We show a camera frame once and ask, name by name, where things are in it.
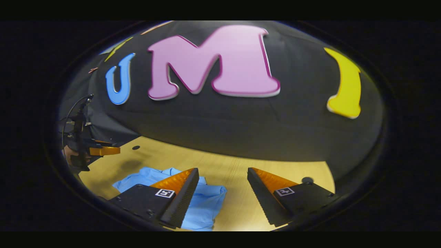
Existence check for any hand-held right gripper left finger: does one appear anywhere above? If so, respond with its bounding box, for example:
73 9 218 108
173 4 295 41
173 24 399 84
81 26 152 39
109 167 200 229

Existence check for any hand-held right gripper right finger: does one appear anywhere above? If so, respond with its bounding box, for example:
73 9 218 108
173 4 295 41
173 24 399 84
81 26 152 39
247 167 340 228

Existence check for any light blue T-shirt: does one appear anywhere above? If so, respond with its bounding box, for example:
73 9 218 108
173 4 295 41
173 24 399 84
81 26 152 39
112 167 228 231

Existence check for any black backdrop cloth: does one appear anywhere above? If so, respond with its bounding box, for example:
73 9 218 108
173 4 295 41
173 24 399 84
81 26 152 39
59 21 384 186

